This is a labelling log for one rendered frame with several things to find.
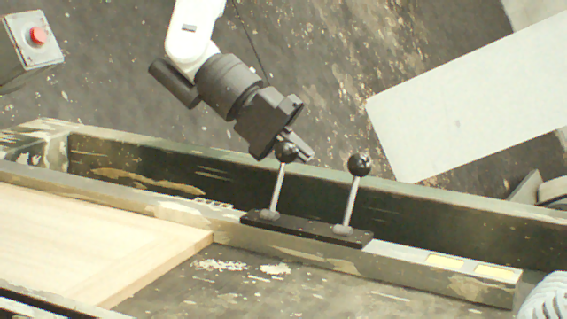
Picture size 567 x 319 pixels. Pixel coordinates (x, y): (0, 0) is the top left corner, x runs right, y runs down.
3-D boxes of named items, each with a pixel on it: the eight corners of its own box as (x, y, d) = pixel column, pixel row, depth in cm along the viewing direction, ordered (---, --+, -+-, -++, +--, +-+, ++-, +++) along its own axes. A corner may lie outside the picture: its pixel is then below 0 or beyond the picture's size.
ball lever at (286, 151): (261, 223, 131) (283, 141, 133) (283, 229, 129) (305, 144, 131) (252, 219, 127) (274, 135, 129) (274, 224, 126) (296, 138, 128)
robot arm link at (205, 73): (250, 76, 142) (201, 35, 144) (242, 57, 131) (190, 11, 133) (203, 126, 141) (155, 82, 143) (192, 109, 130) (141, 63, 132)
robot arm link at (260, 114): (315, 97, 134) (260, 50, 137) (289, 109, 126) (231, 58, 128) (275, 153, 140) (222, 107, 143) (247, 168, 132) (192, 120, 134)
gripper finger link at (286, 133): (306, 160, 131) (275, 135, 132) (314, 156, 133) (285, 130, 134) (311, 153, 130) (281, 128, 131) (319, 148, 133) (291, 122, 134)
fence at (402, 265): (3, 179, 155) (2, 159, 154) (519, 296, 116) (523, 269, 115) (-17, 186, 151) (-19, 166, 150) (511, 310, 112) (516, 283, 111)
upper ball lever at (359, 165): (333, 239, 126) (354, 153, 128) (356, 245, 124) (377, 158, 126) (324, 235, 122) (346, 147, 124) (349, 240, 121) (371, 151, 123)
